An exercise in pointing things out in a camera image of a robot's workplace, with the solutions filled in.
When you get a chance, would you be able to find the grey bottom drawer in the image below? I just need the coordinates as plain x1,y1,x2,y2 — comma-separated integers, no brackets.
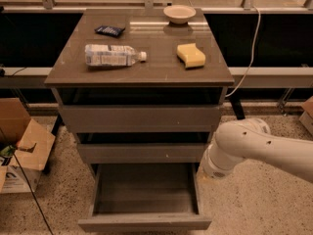
78,163,211,232

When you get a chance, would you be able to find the grey drawer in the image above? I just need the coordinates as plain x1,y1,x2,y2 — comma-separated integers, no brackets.
77,132,210,164
78,163,211,232
55,87,223,133

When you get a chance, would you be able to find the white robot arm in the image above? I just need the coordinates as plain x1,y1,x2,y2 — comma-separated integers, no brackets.
202,118,313,182

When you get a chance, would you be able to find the grey drawer cabinet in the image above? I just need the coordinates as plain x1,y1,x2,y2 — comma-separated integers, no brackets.
44,8,235,181

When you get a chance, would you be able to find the grey middle drawer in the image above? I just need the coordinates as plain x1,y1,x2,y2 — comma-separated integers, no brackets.
77,132,210,164

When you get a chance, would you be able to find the grey top drawer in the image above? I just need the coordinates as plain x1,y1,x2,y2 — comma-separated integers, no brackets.
55,87,223,133

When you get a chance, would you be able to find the yellow sponge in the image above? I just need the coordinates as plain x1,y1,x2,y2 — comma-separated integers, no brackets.
176,43,205,69

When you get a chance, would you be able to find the clear plastic water bottle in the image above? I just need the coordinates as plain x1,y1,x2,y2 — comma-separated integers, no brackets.
85,44,147,67

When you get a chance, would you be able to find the dark blue snack packet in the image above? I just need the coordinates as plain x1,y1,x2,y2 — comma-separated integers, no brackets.
94,25,125,37

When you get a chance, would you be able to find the beige ceramic bowl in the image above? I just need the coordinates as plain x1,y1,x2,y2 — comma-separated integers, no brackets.
163,5,197,24

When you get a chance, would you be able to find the open cardboard box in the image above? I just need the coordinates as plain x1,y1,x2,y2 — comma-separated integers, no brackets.
0,98,55,194

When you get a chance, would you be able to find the cardboard box at right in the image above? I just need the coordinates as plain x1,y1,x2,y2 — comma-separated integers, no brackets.
299,96,313,135

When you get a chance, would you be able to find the white power cable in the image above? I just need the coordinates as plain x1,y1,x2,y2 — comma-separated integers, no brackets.
224,6,262,99

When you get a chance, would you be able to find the black cable on floor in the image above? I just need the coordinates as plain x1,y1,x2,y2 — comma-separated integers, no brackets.
0,127,55,235

